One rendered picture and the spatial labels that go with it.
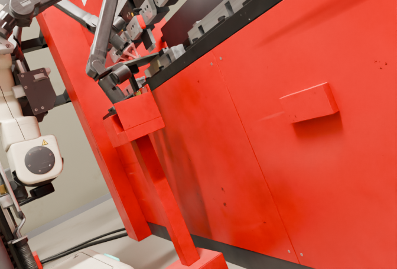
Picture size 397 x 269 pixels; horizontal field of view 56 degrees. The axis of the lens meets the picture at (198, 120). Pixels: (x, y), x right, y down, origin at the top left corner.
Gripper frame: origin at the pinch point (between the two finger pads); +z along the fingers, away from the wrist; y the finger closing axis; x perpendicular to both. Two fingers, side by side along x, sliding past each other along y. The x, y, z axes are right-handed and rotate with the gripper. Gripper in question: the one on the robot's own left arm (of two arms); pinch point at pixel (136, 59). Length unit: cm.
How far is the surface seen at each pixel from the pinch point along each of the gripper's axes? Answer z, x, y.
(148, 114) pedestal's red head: 17.4, 28.6, -35.3
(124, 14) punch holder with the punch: -19.1, -16.7, 5.9
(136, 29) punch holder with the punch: -9.7, -11.7, -0.5
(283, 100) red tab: 34, 23, -96
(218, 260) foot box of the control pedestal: 75, 54, -35
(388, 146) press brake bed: 49, 28, -117
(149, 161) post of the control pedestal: 30, 41, -29
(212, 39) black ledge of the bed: 13, 10, -74
